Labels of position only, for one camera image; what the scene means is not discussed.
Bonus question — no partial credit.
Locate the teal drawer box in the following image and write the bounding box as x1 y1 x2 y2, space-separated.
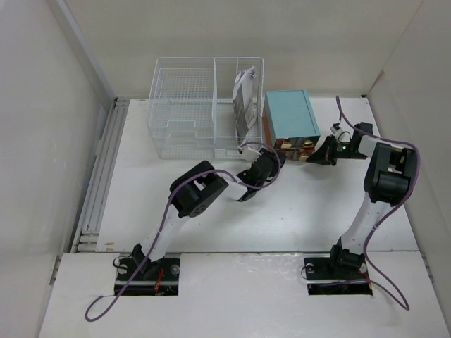
262 89 321 150

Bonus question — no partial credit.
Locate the white wire mesh organizer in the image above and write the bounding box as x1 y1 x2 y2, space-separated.
147 57 264 160

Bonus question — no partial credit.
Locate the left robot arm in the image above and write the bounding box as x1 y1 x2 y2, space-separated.
131 148 286 280

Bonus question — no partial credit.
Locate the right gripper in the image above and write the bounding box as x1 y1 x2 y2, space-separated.
306 134 366 166

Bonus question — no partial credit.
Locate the brown drawer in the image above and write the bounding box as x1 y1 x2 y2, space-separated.
292 148 314 161

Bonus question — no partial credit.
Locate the clear drawer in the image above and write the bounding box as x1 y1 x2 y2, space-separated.
275 136 319 149
276 149 296 162

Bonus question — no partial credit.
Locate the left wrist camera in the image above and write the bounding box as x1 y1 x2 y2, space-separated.
238 144 261 163

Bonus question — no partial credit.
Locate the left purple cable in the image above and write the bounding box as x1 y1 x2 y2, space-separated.
85 142 282 322

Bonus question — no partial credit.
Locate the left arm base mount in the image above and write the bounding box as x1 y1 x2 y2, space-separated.
113 254 181 296

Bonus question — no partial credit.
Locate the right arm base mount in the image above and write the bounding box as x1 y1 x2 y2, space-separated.
301 257 373 296

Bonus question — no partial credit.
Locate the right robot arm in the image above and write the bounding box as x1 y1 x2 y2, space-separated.
307 123 419 279

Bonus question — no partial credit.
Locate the aluminium rail frame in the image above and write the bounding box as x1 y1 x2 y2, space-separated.
68 98 130 254

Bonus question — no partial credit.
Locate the grey setup guide booklet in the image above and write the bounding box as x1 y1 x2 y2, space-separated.
233 74 254 137

